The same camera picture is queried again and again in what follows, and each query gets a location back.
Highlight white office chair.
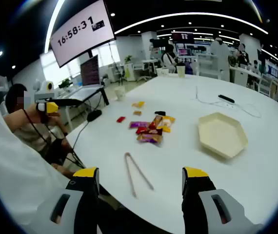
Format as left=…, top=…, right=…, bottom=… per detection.
left=197, top=55, right=219, bottom=78

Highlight black rounded object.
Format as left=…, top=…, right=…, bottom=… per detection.
left=86, top=109, right=103, bottom=122

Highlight person's black cable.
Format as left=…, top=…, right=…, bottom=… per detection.
left=23, top=109, right=86, bottom=170

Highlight white mug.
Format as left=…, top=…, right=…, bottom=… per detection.
left=156, top=68, right=170, bottom=78

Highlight long curved ceiling light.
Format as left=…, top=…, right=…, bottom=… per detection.
left=43, top=0, right=66, bottom=54
left=114, top=12, right=269, bottom=35

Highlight pink food tongs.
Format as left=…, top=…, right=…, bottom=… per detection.
left=124, top=152, right=155, bottom=198

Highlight cream hexagonal container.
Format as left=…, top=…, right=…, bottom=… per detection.
left=198, top=112, right=249, bottom=159

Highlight dark computer monitor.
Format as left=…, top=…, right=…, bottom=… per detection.
left=79, top=55, right=100, bottom=87

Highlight yellow food packet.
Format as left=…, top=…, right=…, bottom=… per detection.
left=159, top=116, right=176, bottom=133

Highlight large white display screen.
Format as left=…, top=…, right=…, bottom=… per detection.
left=49, top=0, right=117, bottom=68

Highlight white side desk black legs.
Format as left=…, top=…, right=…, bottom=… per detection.
left=53, top=84, right=110, bottom=130

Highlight white paper cup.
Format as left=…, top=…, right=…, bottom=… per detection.
left=114, top=87, right=126, bottom=101

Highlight white cable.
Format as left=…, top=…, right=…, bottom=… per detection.
left=195, top=85, right=262, bottom=119

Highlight person's head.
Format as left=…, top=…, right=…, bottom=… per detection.
left=5, top=83, right=29, bottom=114

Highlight person's white shirt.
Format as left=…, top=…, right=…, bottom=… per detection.
left=0, top=73, right=81, bottom=230

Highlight purple gold food packet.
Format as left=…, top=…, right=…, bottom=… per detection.
left=136, top=133, right=163, bottom=145
left=128, top=121, right=151, bottom=129

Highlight black oblong device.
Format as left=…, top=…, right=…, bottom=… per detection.
left=218, top=94, right=235, bottom=103

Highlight thin black cable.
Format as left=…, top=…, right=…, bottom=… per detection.
left=72, top=120, right=91, bottom=151

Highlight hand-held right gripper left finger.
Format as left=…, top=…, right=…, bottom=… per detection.
left=30, top=167, right=100, bottom=234

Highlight tall drink cup dark lid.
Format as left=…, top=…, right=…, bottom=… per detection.
left=177, top=63, right=186, bottom=78

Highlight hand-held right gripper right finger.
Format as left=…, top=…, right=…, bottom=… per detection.
left=181, top=167, right=264, bottom=234

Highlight brown orange food bar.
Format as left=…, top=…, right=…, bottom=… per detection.
left=148, top=115, right=163, bottom=130

